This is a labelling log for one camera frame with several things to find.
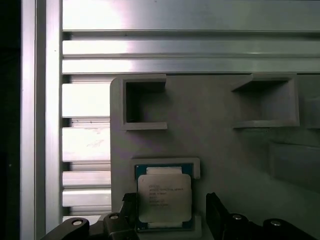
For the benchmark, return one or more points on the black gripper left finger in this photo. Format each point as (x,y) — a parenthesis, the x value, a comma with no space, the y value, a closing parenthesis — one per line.
(130,212)

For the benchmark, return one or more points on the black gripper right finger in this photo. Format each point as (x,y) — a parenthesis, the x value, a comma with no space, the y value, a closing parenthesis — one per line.
(217,220)

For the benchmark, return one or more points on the silver CPU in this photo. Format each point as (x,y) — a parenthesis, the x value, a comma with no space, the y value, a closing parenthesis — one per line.
(162,195)

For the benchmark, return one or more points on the grey parts rack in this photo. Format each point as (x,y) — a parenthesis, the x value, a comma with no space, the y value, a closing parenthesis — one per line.
(212,150)

